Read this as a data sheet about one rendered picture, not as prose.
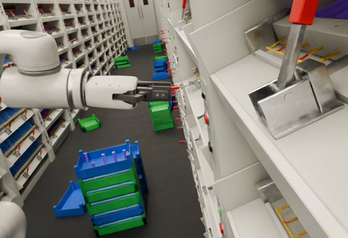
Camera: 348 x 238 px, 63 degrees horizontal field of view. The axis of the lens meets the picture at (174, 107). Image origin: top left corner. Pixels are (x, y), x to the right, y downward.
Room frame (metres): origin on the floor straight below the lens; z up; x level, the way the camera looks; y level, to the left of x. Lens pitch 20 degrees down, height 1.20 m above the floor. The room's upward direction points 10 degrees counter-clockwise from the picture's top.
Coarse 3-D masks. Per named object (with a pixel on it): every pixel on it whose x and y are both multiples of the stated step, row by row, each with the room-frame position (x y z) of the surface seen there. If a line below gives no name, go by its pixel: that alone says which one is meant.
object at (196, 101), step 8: (192, 64) 1.01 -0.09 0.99; (184, 72) 1.01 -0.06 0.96; (192, 72) 1.01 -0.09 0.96; (184, 80) 1.01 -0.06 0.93; (192, 80) 0.96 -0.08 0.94; (200, 88) 0.84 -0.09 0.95; (192, 96) 0.81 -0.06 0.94; (200, 96) 0.77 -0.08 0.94; (192, 104) 0.75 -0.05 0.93; (200, 104) 0.72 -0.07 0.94; (200, 112) 0.66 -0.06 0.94; (200, 128) 0.58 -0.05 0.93; (208, 152) 0.40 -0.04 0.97; (208, 160) 0.40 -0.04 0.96
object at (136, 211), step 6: (138, 204) 1.38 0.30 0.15; (126, 210) 1.37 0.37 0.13; (132, 210) 1.37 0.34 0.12; (138, 210) 1.38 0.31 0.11; (90, 216) 1.35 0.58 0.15; (102, 216) 1.35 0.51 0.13; (108, 216) 1.36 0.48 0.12; (114, 216) 1.36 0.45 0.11; (120, 216) 1.36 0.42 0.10; (126, 216) 1.37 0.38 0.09; (132, 216) 1.37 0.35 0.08; (96, 222) 1.35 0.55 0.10; (102, 222) 1.35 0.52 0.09
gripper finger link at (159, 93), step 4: (156, 88) 0.56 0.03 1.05; (160, 88) 0.56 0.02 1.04; (164, 88) 0.56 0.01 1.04; (168, 88) 0.56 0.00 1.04; (140, 92) 0.54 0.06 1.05; (144, 92) 0.55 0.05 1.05; (148, 92) 0.55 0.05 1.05; (152, 92) 0.56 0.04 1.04; (156, 92) 0.56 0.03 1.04; (160, 92) 0.56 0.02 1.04; (164, 92) 0.56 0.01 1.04; (168, 92) 0.56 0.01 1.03; (144, 96) 0.55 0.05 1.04; (148, 96) 0.55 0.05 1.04; (152, 96) 0.56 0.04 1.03; (156, 96) 0.56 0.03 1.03; (160, 96) 0.56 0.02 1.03; (164, 96) 0.56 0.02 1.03; (168, 96) 0.56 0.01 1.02; (144, 100) 0.54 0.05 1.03; (152, 100) 0.56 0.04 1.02; (156, 100) 0.56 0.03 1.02; (160, 100) 0.56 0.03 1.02; (164, 100) 0.56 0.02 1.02; (168, 100) 0.56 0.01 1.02
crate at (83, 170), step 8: (128, 144) 1.56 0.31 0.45; (80, 152) 1.53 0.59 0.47; (88, 152) 1.55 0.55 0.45; (96, 152) 1.55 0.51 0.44; (104, 152) 1.56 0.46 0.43; (120, 152) 1.57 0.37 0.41; (128, 152) 1.56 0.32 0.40; (80, 160) 1.50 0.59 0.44; (96, 160) 1.52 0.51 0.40; (112, 160) 1.49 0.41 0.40; (120, 160) 1.38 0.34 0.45; (128, 160) 1.38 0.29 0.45; (80, 168) 1.45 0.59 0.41; (88, 168) 1.35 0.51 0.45; (96, 168) 1.36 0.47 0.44; (104, 168) 1.36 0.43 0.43; (112, 168) 1.37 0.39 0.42; (120, 168) 1.37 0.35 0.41; (80, 176) 1.35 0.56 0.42; (88, 176) 1.35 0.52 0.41
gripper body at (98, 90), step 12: (84, 84) 0.55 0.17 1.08; (96, 84) 0.55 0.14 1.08; (108, 84) 0.55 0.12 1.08; (120, 84) 0.55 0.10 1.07; (132, 84) 0.56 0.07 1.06; (84, 96) 0.55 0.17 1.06; (96, 96) 0.54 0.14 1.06; (108, 96) 0.54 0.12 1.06; (108, 108) 0.54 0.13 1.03; (120, 108) 0.54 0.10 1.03; (132, 108) 0.54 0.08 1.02
